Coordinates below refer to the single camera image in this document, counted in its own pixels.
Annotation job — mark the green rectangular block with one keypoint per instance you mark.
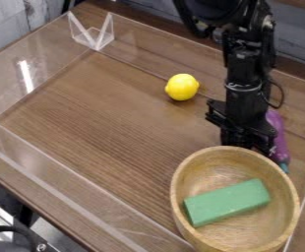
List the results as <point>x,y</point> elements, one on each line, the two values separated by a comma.
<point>225,202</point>

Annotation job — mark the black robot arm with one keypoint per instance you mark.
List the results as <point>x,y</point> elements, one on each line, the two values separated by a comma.
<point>247,26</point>

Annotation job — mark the yellow toy lemon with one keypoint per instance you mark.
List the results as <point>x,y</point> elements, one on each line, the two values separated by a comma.
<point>182,87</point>

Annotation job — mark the clear acrylic corner bracket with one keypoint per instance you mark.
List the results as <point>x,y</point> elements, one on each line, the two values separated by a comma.
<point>91,37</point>

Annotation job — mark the clear acrylic tray wall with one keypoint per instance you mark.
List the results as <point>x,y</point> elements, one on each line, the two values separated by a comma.
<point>78,205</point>

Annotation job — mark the brown wooden bowl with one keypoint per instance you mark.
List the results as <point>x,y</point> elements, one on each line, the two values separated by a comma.
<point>257,231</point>

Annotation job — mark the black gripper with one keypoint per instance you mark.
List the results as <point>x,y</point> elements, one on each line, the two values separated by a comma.
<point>241,115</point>

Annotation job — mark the purple toy eggplant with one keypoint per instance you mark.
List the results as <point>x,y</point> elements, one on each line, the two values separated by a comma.
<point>280,154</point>

